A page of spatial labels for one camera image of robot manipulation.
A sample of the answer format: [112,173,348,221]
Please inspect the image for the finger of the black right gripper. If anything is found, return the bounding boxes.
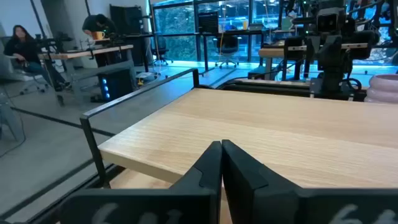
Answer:
[318,35,332,72]
[330,34,343,71]

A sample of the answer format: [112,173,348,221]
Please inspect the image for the bending person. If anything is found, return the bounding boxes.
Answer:
[81,13,118,40]

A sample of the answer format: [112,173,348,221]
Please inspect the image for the black metal table frame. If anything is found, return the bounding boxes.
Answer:
[0,77,368,224]

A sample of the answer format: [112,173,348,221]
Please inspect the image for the wooden table with black legs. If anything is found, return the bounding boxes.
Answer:
[257,42,371,82]

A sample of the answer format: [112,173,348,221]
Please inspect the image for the black computer tower blue lights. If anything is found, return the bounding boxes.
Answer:
[98,68,138,102]

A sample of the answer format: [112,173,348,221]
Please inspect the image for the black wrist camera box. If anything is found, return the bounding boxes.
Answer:
[316,7,347,33]

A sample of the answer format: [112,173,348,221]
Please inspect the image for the pink ribbed mug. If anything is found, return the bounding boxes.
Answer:
[363,73,398,105]

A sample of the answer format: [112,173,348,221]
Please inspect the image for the black background monitor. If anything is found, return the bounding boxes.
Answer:
[198,11,220,35]

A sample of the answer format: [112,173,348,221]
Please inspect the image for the black office chair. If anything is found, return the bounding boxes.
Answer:
[214,33,241,69]

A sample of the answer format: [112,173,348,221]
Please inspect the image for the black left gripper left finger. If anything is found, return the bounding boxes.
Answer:
[58,140,223,224]

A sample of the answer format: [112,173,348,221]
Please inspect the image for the grey office chair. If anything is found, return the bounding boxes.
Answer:
[0,35,48,95]

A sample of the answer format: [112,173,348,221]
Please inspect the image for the seated person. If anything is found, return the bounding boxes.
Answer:
[2,24,72,93]

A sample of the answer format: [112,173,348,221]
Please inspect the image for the wooden workbench with grey frame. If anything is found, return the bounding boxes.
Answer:
[37,44,135,107]

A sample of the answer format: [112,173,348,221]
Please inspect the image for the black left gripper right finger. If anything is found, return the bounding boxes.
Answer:
[221,139,398,224]

